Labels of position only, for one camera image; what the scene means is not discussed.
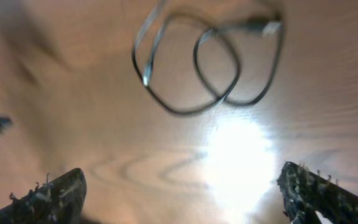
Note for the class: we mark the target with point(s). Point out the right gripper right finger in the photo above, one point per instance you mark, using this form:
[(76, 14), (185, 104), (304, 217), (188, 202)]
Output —
[(305, 194)]

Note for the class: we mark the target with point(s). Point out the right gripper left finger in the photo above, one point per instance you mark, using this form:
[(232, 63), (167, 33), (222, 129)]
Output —
[(58, 201)]

